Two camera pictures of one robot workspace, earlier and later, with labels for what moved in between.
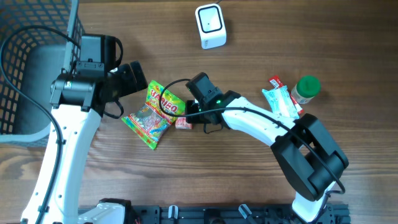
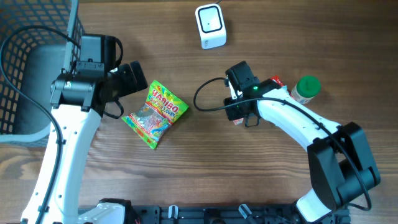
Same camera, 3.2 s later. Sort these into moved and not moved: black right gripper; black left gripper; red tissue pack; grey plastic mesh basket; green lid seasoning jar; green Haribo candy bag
Moved: black right gripper; red tissue pack
Not moved: grey plastic mesh basket; green Haribo candy bag; green lid seasoning jar; black left gripper
